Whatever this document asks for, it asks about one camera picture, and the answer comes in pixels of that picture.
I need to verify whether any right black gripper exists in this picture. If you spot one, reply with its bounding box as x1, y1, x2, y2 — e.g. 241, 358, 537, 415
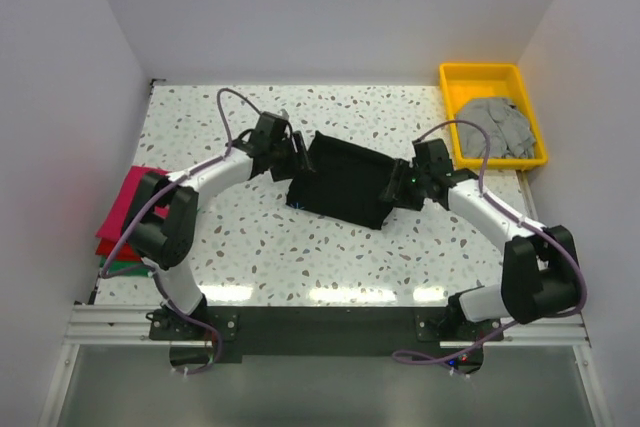
378, 158, 430, 211

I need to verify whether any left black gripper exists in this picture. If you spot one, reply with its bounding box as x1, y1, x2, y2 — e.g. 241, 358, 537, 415
269, 131, 314, 182

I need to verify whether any black t shirt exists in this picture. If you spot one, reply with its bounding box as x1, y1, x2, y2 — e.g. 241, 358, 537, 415
286, 132, 394, 230

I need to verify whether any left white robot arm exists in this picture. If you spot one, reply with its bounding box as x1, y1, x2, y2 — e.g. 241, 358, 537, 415
120, 113, 313, 340

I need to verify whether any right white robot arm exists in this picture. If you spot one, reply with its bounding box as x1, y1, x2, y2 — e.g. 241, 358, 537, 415
380, 139, 587, 340

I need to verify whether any grey t shirt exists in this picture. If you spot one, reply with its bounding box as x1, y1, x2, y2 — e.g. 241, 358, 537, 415
456, 97, 536, 159

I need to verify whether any yellow plastic bin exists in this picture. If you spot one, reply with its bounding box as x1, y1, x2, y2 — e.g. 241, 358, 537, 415
439, 62, 548, 171

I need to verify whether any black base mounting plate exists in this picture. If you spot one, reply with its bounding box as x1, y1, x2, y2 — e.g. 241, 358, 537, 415
146, 306, 505, 370

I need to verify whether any pink folded t shirt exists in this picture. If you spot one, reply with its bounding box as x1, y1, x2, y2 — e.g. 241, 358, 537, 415
95, 166, 167, 242

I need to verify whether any red folded t shirt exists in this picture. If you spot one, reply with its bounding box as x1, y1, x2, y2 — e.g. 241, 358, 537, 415
95, 238, 140, 262

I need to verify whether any green folded t shirt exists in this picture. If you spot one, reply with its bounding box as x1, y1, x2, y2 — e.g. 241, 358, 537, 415
99, 257, 148, 278

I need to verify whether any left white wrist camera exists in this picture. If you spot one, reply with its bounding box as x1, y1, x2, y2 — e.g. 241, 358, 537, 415
277, 109, 290, 121

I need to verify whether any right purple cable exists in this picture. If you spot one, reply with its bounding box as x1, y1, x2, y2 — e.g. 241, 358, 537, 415
392, 119, 587, 366

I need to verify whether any purple cable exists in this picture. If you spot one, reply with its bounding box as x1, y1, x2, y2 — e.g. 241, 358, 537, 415
392, 119, 587, 366
99, 87, 264, 376

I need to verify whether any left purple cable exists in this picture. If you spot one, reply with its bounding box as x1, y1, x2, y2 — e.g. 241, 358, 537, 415
99, 87, 264, 376

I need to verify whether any aluminium frame rail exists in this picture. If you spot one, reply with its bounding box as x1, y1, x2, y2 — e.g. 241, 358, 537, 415
62, 169, 594, 353

